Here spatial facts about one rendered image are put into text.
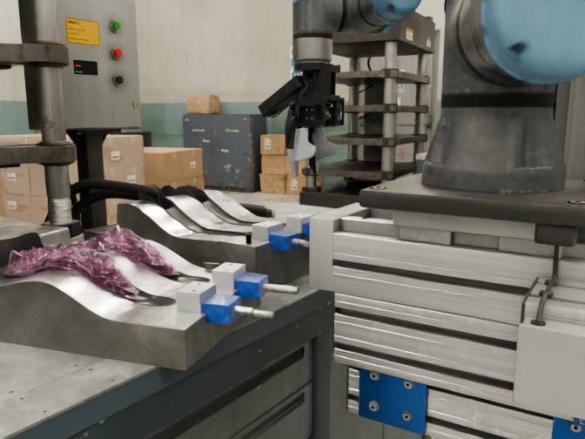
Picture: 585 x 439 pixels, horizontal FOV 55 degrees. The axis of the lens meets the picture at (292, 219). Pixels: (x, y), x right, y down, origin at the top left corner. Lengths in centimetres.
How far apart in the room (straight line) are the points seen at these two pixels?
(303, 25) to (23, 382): 73
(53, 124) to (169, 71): 793
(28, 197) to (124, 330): 475
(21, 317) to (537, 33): 71
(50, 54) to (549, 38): 128
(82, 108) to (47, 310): 103
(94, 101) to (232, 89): 699
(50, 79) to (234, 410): 97
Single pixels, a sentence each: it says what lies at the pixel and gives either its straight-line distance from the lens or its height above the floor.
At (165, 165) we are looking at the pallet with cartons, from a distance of 566.
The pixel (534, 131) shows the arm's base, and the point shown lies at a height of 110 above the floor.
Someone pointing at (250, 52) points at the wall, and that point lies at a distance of 860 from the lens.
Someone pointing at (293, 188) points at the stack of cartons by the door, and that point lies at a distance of 782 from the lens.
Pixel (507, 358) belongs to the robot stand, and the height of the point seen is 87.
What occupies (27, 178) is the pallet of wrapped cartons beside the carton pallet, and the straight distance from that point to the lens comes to 546.
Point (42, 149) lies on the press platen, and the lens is 156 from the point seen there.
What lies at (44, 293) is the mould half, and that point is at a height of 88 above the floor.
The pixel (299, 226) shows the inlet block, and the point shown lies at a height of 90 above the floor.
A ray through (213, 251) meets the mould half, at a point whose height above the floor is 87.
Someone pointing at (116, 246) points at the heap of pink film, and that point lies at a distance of 94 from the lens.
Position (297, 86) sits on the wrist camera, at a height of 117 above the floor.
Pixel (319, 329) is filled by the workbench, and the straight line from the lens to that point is 116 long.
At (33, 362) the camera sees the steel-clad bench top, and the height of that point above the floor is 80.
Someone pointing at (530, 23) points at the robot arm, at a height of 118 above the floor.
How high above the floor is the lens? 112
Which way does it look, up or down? 11 degrees down
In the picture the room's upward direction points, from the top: straight up
